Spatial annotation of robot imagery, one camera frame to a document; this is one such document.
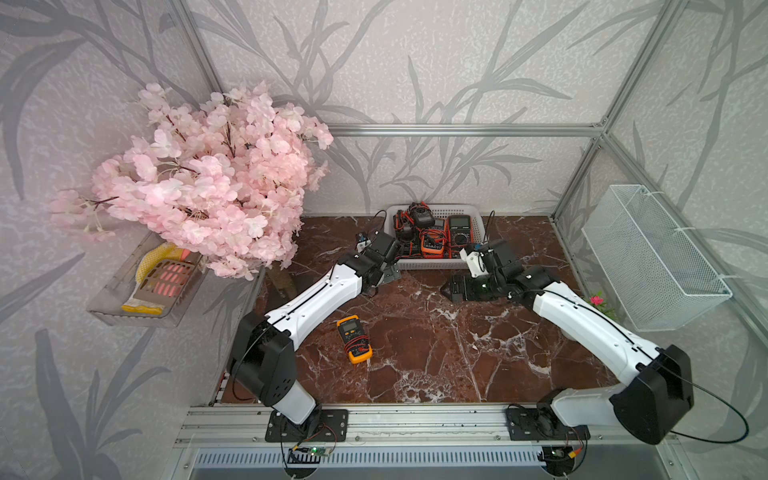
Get small black red multimeter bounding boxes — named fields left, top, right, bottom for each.
left=393, top=210, right=417, bottom=243

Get large red multimeter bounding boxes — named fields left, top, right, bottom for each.
left=446, top=215, right=473, bottom=249

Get orange Victor multimeter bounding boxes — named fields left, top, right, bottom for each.
left=420, top=229, right=448, bottom=259

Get small dark grey multimeter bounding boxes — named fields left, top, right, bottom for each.
left=407, top=202, right=435, bottom=230

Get small yellow multimeter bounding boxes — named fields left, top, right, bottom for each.
left=336, top=315, right=373, bottom=365

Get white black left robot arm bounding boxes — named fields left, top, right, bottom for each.
left=226, top=232, right=400, bottom=426

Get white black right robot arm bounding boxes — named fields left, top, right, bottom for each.
left=441, top=240, right=694, bottom=445

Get white plastic perforated basket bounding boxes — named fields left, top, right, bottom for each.
left=384, top=202, right=486, bottom=270

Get small potted pink flowers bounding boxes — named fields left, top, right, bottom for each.
left=588, top=292, right=617, bottom=320

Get pink cherry blossom tree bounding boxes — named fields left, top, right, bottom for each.
left=49, top=83, right=333, bottom=279

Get yellow item on shelf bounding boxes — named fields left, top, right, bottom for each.
left=135, top=242, right=183, bottom=286

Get tree trunk base plate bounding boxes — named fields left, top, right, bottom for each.
left=267, top=266, right=298, bottom=300

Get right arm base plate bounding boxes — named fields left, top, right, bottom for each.
left=505, top=404, right=591, bottom=443

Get white wire mesh wall basket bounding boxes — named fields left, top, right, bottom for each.
left=582, top=184, right=733, bottom=332

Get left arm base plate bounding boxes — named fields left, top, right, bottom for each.
left=265, top=407, right=349, bottom=444

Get clear acrylic wall shelf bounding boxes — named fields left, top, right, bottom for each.
left=86, top=233, right=204, bottom=328

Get aluminium front rail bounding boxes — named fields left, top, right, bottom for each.
left=173, top=403, right=680, bottom=449

